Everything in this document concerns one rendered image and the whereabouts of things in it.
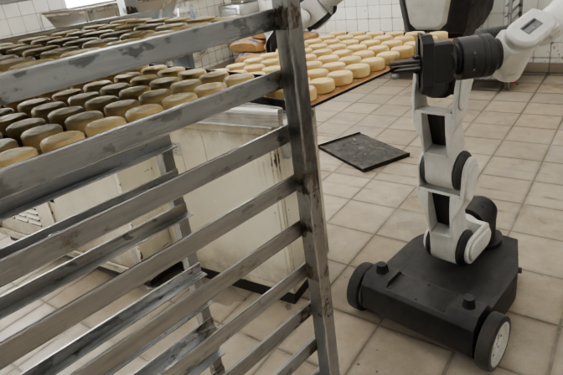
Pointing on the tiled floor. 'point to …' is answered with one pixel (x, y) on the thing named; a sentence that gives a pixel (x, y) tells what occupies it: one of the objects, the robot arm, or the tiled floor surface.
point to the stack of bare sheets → (363, 151)
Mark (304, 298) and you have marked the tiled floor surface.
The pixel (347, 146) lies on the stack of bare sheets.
